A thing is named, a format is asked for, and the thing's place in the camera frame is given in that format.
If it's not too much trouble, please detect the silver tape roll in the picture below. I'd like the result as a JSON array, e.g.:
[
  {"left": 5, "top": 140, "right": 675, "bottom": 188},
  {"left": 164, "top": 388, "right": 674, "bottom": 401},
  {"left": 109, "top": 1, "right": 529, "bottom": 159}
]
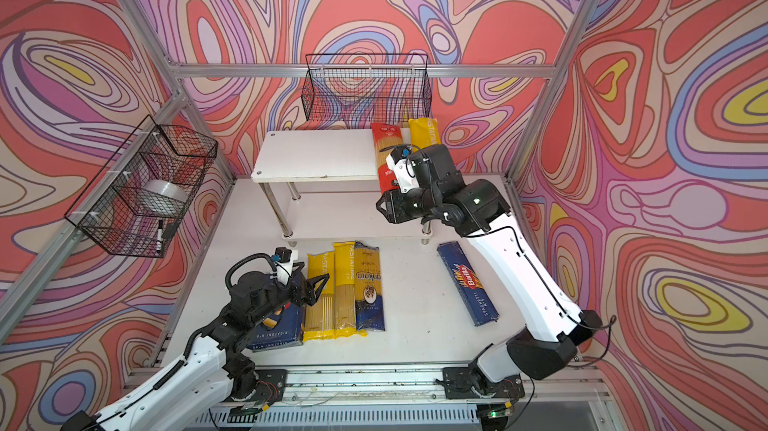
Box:
[{"left": 143, "top": 179, "right": 188, "bottom": 202}]

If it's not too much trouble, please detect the yellow pastatime bag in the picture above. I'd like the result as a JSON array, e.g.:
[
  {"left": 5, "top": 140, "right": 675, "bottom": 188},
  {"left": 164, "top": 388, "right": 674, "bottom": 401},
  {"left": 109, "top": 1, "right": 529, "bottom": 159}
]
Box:
[
  {"left": 408, "top": 117, "right": 441, "bottom": 149},
  {"left": 334, "top": 241, "right": 366, "bottom": 338},
  {"left": 304, "top": 251, "right": 335, "bottom": 342}
]

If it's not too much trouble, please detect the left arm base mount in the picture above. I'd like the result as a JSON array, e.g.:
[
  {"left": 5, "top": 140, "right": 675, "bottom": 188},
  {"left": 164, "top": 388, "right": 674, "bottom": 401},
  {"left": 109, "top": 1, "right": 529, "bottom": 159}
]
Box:
[{"left": 229, "top": 368, "right": 288, "bottom": 405}]

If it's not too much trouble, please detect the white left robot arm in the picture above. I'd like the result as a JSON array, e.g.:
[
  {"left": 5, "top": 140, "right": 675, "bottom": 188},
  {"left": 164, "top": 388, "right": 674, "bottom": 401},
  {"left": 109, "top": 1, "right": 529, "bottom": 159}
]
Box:
[{"left": 61, "top": 247, "right": 330, "bottom": 430}]

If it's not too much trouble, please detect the white two-tier shelf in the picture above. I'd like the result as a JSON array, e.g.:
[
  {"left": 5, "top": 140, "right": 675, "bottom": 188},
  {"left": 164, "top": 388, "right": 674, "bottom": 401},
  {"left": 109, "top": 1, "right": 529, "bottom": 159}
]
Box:
[{"left": 251, "top": 129, "right": 433, "bottom": 246}]

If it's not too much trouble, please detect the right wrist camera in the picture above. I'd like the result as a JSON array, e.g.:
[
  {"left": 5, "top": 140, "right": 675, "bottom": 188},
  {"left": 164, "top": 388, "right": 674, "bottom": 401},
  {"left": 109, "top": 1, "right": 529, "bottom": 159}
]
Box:
[{"left": 386, "top": 144, "right": 425, "bottom": 194}]

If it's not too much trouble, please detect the black wire basket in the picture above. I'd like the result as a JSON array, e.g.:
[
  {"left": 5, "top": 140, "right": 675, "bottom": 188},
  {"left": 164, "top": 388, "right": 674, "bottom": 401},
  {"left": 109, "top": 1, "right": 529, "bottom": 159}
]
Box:
[
  {"left": 64, "top": 116, "right": 218, "bottom": 259},
  {"left": 301, "top": 52, "right": 432, "bottom": 129}
]

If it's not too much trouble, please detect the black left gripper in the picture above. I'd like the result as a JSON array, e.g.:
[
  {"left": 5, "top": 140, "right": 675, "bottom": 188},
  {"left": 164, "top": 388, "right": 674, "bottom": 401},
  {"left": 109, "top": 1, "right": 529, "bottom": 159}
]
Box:
[{"left": 247, "top": 261, "right": 328, "bottom": 330}]

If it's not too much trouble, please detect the blue Barilla spaghetti box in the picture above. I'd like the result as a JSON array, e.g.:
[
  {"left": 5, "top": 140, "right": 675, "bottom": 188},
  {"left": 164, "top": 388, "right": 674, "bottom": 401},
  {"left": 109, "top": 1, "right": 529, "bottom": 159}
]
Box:
[{"left": 437, "top": 241, "right": 500, "bottom": 327}]

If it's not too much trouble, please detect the blue Barilla rigatoni box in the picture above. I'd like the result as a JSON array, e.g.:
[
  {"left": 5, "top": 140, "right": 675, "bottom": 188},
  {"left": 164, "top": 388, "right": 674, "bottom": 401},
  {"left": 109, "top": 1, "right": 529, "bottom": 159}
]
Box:
[{"left": 247, "top": 303, "right": 306, "bottom": 351}]

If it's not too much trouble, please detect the red spaghetti bag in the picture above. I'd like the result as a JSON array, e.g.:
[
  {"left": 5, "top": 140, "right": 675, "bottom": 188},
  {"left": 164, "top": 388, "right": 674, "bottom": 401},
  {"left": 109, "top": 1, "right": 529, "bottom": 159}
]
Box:
[{"left": 371, "top": 122, "right": 403, "bottom": 193}]

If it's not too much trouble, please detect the black wire basket left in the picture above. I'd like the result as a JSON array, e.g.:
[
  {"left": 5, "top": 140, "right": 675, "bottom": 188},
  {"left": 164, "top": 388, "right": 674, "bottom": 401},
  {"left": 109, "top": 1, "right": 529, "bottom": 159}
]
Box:
[{"left": 64, "top": 116, "right": 218, "bottom": 259}]

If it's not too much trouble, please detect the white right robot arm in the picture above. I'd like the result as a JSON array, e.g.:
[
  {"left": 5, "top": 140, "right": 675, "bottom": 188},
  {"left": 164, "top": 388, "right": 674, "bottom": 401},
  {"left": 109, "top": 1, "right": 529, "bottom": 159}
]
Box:
[{"left": 376, "top": 144, "right": 605, "bottom": 387}]

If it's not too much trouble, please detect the blue Ankara spaghetti bag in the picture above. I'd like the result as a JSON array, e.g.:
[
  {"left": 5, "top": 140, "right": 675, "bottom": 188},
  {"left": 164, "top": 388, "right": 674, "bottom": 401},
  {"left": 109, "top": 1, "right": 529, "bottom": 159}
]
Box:
[{"left": 354, "top": 242, "right": 386, "bottom": 331}]

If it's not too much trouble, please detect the black wire basket back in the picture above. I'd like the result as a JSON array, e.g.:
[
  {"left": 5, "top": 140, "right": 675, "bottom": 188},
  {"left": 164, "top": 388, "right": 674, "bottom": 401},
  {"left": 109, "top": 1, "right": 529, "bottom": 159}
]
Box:
[{"left": 301, "top": 52, "right": 432, "bottom": 129}]

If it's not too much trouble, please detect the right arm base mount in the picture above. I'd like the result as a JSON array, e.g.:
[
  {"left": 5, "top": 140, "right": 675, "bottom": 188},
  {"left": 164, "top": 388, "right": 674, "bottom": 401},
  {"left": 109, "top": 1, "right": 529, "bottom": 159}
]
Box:
[{"left": 436, "top": 366, "right": 526, "bottom": 403}]

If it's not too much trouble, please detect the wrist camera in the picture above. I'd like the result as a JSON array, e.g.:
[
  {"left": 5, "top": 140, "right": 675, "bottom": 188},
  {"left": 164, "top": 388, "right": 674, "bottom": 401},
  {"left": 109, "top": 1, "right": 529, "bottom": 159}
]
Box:
[
  {"left": 386, "top": 144, "right": 425, "bottom": 194},
  {"left": 272, "top": 247, "right": 299, "bottom": 284}
]

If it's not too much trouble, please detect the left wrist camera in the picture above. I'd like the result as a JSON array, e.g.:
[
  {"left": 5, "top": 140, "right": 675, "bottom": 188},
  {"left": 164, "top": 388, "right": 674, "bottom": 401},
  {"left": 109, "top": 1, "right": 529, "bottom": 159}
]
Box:
[{"left": 272, "top": 247, "right": 299, "bottom": 284}]

